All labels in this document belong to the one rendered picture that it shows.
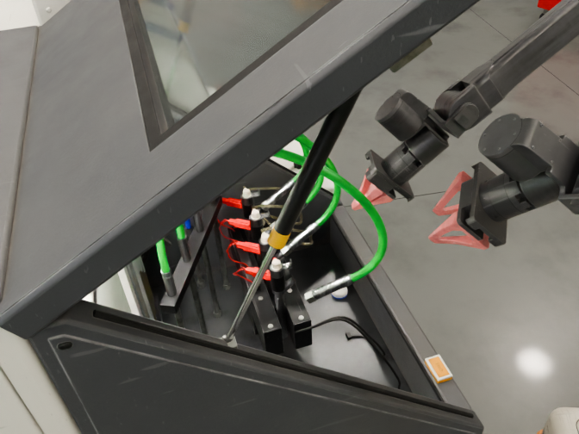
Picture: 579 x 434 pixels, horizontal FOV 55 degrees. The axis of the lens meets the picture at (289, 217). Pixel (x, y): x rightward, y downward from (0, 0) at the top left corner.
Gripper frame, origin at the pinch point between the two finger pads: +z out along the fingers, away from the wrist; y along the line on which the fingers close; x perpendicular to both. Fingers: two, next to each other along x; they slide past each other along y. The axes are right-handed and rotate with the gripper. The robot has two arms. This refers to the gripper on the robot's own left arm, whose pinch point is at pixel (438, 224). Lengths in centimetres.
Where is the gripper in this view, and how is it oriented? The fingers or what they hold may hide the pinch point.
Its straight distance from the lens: 82.0
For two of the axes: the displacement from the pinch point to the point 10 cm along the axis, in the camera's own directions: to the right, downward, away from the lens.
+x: 7.6, 5.3, 3.7
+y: -2.7, 7.8, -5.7
